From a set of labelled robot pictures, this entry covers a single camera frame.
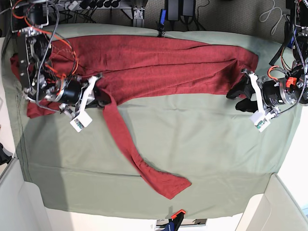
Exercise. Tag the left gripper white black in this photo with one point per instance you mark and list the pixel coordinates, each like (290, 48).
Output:
(269, 93)

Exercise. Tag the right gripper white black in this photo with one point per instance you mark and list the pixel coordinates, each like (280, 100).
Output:
(76, 96)

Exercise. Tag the red long-sleeve T-shirt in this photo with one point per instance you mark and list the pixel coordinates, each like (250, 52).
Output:
(137, 67)

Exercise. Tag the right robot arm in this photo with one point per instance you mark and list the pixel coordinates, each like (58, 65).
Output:
(34, 24)

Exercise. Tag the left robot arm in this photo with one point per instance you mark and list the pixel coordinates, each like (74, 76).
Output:
(293, 62)

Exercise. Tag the green table cloth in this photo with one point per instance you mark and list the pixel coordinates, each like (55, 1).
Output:
(198, 136)

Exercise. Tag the black power adapter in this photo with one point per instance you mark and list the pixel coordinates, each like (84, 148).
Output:
(177, 8)

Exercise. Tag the black clamp left edge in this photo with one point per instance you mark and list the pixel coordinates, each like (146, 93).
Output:
(4, 158)

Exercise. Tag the white bin right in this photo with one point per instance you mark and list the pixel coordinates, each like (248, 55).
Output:
(273, 210)

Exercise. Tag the white bin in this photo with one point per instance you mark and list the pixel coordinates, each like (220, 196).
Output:
(21, 205)
(273, 210)

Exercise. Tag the white bin left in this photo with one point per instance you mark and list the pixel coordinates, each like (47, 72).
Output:
(21, 205)

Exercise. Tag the orange black clamp near edge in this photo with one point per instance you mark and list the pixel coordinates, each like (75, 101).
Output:
(175, 221)

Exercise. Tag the blue clamp handle top-right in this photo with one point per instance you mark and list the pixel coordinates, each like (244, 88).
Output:
(288, 35)

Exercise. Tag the aluminium frame bracket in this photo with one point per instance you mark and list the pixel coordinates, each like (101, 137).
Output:
(135, 11)

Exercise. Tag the blue handled clamp top centre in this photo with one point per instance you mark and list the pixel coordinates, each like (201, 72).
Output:
(161, 24)

